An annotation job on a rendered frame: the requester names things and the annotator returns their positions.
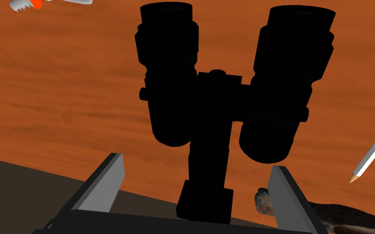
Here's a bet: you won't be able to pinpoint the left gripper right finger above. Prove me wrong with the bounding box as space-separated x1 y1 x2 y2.
267 165 329 234

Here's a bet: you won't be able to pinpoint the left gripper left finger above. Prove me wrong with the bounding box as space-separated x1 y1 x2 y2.
70 152 126 213

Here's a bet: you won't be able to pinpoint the mottled blue-brown lump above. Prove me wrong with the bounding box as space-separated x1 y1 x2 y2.
255 187 276 216

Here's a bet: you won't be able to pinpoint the dark brown furry thing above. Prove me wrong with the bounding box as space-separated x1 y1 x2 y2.
307 201 375 234

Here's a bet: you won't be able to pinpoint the white pencil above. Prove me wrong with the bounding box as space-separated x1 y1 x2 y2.
349 114 375 184

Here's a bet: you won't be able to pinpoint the black binoculars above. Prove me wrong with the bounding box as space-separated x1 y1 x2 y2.
135 2 336 225

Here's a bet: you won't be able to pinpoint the white and orange tool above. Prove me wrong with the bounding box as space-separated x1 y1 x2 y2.
9 0 94 13

